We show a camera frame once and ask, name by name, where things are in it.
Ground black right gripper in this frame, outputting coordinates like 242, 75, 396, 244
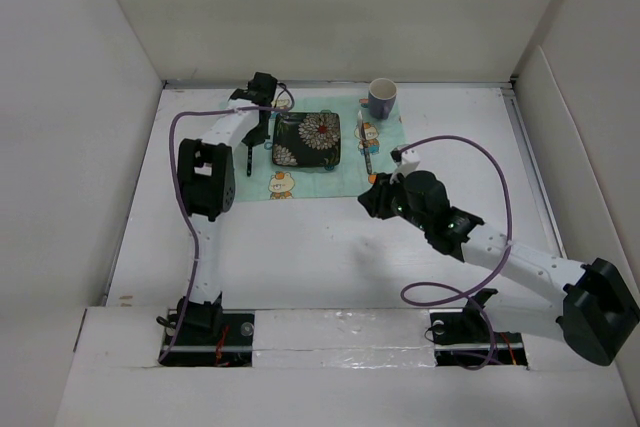
357, 168, 430, 232

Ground green cartoon print cloth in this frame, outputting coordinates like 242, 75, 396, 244
234, 96, 407, 202

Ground silver fork with patterned handle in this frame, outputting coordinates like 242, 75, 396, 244
246, 144, 253, 178

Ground black floral rectangular plate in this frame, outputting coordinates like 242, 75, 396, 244
271, 111, 342, 170

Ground knife with patterned handle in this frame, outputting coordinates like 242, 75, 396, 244
357, 111, 373, 175

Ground purple cup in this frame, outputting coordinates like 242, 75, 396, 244
368, 78, 398, 120

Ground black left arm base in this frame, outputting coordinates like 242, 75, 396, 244
156, 311, 255, 368

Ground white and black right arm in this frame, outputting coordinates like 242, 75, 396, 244
358, 171, 639, 366

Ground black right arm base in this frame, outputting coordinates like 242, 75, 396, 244
424, 301, 528, 370

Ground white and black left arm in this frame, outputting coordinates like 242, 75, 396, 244
170, 72, 278, 344

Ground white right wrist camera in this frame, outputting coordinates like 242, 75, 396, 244
390, 145, 420, 183

